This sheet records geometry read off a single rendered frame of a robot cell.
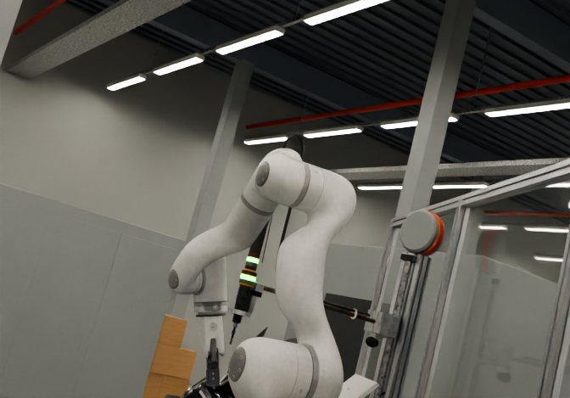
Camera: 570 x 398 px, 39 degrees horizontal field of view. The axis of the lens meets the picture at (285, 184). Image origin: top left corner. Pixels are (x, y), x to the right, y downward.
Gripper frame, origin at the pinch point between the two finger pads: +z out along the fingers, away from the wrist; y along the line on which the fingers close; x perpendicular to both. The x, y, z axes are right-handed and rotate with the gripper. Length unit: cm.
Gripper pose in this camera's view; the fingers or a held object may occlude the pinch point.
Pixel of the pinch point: (212, 377)
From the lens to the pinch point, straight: 203.9
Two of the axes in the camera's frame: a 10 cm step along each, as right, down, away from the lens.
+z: 0.4, 9.9, -1.3
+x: -9.8, 0.2, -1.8
